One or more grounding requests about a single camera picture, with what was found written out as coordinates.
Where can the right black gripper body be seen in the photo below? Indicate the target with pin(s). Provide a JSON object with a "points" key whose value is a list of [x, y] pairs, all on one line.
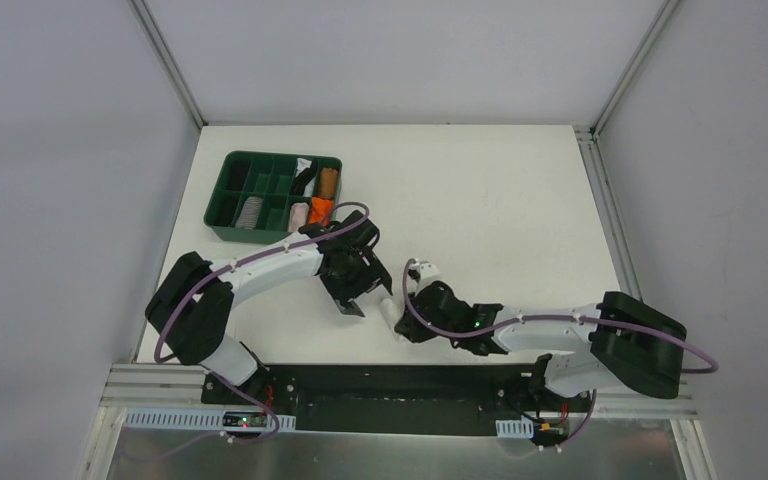
{"points": [[416, 321]]}

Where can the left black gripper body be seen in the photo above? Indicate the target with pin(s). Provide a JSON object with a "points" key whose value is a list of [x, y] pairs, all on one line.
{"points": [[355, 289]]}

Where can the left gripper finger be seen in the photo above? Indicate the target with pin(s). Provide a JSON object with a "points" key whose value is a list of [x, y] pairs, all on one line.
{"points": [[380, 273], [349, 307]]}

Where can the white underwear pink trim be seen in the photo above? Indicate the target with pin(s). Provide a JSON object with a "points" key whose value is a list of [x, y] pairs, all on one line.
{"points": [[392, 311]]}

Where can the pink underwear navy trim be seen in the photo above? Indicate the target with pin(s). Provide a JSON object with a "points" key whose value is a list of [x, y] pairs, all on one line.
{"points": [[297, 216]]}

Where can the green compartment tray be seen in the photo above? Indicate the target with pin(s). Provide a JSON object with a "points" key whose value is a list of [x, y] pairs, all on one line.
{"points": [[264, 174]]}

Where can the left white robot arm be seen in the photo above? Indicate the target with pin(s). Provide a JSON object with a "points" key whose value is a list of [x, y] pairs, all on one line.
{"points": [[191, 307]]}

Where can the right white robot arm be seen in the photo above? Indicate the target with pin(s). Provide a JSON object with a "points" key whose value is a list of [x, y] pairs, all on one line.
{"points": [[564, 339]]}

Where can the orange rolled cloth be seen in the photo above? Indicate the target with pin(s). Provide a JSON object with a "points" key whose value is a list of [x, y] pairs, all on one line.
{"points": [[320, 210]]}

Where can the black white rolled cloth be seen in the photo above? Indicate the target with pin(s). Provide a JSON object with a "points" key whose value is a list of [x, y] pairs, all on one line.
{"points": [[304, 177]]}

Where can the grey striped rolled cloth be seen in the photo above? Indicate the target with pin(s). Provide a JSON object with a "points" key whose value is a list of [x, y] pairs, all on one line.
{"points": [[249, 213]]}

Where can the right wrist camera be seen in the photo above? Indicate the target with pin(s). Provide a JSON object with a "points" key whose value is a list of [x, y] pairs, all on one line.
{"points": [[424, 272]]}

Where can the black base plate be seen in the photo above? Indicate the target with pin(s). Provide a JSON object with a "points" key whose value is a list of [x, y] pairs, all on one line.
{"points": [[442, 400]]}

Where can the small white cable duct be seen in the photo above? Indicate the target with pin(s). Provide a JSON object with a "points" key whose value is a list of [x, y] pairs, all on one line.
{"points": [[521, 428]]}

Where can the right side aluminium rail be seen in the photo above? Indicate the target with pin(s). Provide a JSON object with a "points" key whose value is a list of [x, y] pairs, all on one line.
{"points": [[612, 218]]}

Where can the aluminium rail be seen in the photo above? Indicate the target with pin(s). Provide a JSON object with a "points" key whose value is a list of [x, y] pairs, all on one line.
{"points": [[612, 218], [177, 386]]}

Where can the aluminium front rail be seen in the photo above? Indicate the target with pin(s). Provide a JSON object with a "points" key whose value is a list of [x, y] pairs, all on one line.
{"points": [[177, 386]]}

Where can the white slotted cable duct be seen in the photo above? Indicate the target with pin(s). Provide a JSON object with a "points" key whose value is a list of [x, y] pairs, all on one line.
{"points": [[245, 421]]}

